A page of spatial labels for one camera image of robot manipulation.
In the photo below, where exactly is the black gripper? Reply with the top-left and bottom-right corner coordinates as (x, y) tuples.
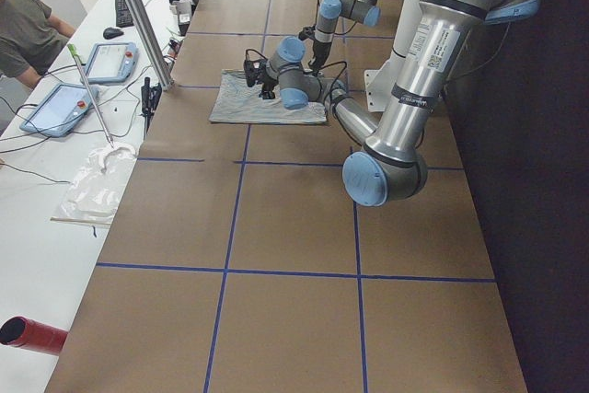
(310, 40), (331, 75)
(259, 70), (278, 100)

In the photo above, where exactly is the navy white striped polo shirt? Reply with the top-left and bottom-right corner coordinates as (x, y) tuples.
(209, 70), (327, 124)

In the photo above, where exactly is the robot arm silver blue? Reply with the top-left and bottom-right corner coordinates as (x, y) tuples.
(309, 0), (381, 73)
(244, 0), (541, 206)

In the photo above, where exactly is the black keyboard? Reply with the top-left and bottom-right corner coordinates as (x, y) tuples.
(114, 0), (133, 28)

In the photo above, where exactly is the upper teach pendant blue grey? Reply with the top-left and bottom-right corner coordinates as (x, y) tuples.
(85, 42), (138, 85)

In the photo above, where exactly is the teach pendant blue grey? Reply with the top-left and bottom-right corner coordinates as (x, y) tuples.
(19, 83), (92, 137)
(85, 42), (138, 85)

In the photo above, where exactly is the black computer mouse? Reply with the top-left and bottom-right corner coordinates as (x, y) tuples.
(102, 27), (124, 40)

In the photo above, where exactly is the long metal rod green tip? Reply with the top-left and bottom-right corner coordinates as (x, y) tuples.
(67, 43), (114, 147)

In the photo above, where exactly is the clear plastic bag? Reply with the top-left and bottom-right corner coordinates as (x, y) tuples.
(51, 142), (136, 226)

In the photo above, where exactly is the lower teach pendant blue grey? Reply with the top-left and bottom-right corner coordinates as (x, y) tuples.
(19, 83), (92, 137)

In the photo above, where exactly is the person in grey shirt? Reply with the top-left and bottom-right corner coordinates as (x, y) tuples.
(1, 0), (75, 89)

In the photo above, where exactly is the red cylinder bottle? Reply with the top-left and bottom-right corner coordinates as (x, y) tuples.
(1, 317), (68, 355)

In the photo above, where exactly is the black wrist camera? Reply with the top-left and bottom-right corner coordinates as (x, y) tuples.
(298, 27), (315, 41)
(243, 59), (266, 87)

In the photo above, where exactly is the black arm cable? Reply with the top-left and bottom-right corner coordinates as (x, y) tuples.
(313, 0), (351, 40)
(244, 47), (352, 111)

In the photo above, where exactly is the aluminium frame post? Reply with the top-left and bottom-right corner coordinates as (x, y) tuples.
(125, 0), (173, 91)

